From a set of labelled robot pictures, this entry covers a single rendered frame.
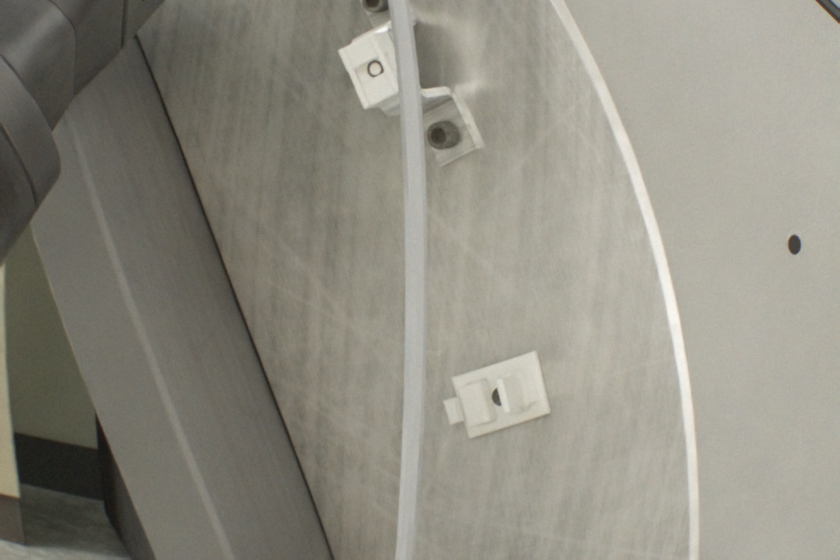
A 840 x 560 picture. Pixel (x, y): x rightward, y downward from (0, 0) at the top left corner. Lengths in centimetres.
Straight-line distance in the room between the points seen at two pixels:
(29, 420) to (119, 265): 557
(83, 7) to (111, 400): 13
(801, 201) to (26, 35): 20
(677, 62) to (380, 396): 11
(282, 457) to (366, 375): 3
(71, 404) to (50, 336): 12
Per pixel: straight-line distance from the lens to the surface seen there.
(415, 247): 99
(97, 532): 635
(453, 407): 102
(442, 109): 102
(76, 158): 102
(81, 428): 660
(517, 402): 101
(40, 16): 94
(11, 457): 602
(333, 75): 104
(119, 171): 103
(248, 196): 105
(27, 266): 654
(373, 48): 100
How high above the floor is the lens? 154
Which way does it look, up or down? 9 degrees down
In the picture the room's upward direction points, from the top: 4 degrees clockwise
